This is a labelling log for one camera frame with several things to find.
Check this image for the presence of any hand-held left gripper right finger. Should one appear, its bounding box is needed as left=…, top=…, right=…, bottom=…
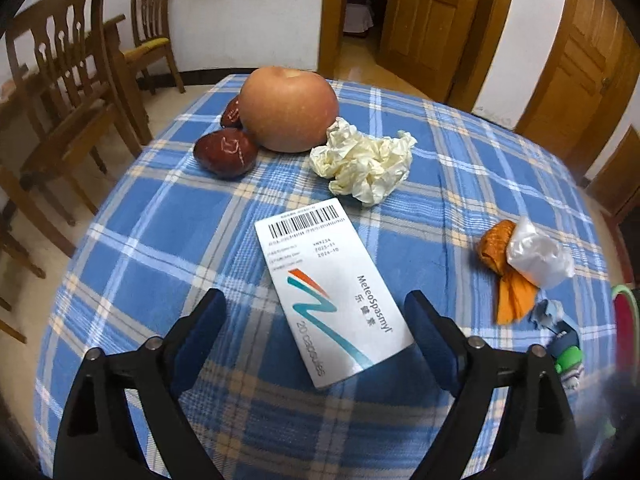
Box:
left=402, top=290, right=586, bottom=480

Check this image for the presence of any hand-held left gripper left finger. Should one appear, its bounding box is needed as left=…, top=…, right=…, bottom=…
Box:
left=52, top=287, right=228, bottom=480

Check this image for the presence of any white teal medicine box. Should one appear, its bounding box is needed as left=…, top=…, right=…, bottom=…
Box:
left=254, top=197, right=416, bottom=390

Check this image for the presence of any blue plaid tablecloth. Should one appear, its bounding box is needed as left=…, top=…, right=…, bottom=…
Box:
left=32, top=74, right=618, bottom=480

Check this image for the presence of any orange cardboard box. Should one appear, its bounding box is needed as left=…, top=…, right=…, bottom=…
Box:
left=476, top=219, right=541, bottom=325

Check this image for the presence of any crumpled light blue wrapper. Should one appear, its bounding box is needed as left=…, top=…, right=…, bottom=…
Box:
left=530, top=299, right=566, bottom=333

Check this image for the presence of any green frog toy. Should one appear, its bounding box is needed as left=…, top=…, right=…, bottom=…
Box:
left=547, top=330, right=586, bottom=393

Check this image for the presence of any clear plastic bag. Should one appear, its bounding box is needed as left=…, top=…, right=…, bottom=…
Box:
left=506, top=216, right=576, bottom=289

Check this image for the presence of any big red date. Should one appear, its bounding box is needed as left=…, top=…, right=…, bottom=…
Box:
left=193, top=129, right=259, bottom=180

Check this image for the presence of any small crumpled cream tissue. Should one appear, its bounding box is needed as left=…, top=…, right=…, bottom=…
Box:
left=309, top=116, right=418, bottom=207

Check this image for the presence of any red stool with green rim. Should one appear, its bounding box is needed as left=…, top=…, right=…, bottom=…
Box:
left=611, top=284, right=640, bottom=376

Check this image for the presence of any small red date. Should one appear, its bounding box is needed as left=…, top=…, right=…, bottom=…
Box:
left=220, top=95, right=244, bottom=129

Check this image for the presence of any tall wooden chair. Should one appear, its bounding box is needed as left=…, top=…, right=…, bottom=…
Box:
left=5, top=0, right=146, bottom=226

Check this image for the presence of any large apple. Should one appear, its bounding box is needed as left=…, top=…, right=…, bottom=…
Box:
left=239, top=66, right=340, bottom=153

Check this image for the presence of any low wooden cabinet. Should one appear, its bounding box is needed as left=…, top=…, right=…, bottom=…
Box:
left=585, top=125, right=640, bottom=216

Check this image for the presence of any wooden chair with cushion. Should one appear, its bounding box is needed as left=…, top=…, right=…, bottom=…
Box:
left=122, top=0, right=187, bottom=96

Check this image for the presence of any wooden panel door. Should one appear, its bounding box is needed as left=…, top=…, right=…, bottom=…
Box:
left=377, top=0, right=488, bottom=103
left=515, top=0, right=640, bottom=171

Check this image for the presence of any bed with pink cover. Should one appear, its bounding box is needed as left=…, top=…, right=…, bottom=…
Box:
left=342, top=0, right=376, bottom=36

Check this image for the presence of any wooden door frame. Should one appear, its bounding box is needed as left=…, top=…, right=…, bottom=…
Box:
left=317, top=0, right=521, bottom=111

